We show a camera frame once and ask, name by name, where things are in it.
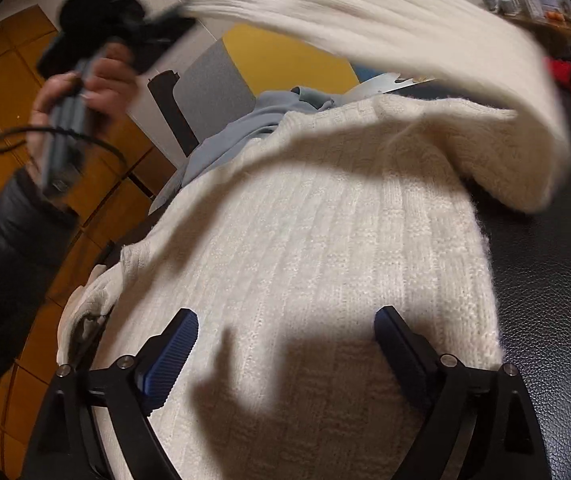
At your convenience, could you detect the grey yellow blue armchair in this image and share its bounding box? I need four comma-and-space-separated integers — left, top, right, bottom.
173, 0, 409, 113

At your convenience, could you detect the person's left forearm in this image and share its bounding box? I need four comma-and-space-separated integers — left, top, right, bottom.
0, 167, 79, 401

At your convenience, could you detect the white knit sweater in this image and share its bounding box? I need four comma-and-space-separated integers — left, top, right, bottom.
58, 0, 571, 480

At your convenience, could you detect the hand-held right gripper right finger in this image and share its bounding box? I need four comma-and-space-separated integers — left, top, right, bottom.
374, 305, 551, 480

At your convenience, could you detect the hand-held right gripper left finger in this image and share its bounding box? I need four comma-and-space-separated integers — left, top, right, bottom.
20, 308, 200, 480

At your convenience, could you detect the pale pink cloth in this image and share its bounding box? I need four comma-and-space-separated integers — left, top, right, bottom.
57, 264, 122, 366

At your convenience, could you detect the white deer print pillow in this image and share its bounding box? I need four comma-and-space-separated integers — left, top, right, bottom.
350, 72, 436, 96

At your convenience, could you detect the grey hoodie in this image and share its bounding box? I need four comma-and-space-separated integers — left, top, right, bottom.
148, 87, 336, 216

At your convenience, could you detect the black cable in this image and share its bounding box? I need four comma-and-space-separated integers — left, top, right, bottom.
0, 126, 127, 168

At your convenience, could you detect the person's left hand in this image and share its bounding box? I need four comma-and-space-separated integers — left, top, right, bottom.
28, 42, 140, 171

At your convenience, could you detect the wooden side table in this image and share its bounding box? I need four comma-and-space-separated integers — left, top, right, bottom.
475, 0, 571, 56

